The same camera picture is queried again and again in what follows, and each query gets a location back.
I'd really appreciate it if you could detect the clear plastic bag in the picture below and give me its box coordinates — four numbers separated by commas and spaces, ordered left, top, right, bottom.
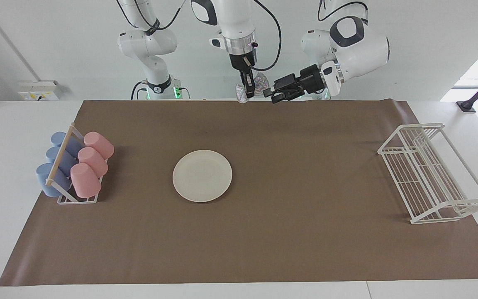
236, 71, 271, 103

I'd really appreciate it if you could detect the cream round plate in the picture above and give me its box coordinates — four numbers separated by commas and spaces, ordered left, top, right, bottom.
172, 149, 233, 203

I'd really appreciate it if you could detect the brown table mat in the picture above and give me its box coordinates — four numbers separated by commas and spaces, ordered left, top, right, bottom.
0, 99, 478, 287

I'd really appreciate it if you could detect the pink plastic cup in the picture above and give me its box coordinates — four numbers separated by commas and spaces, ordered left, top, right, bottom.
83, 132, 115, 160
78, 147, 109, 178
70, 163, 102, 199

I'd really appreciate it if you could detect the blue plastic cup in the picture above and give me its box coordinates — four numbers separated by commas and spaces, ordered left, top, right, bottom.
36, 163, 73, 197
46, 146, 78, 177
51, 132, 84, 158

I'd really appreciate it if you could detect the white cup holder rack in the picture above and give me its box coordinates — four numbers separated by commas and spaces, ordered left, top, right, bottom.
45, 123, 109, 205

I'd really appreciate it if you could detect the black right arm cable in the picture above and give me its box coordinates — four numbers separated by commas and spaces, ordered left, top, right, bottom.
117, 0, 282, 71

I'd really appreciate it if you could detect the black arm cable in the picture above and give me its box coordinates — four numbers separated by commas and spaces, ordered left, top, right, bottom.
317, 0, 368, 21
117, 0, 282, 71

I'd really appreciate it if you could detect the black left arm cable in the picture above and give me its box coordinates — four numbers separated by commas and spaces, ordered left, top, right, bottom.
317, 0, 368, 21

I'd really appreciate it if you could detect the white wire dish basket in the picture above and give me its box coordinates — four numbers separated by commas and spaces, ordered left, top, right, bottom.
378, 123, 478, 225

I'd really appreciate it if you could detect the white wall socket box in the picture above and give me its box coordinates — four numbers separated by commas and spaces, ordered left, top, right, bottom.
18, 80, 62, 101

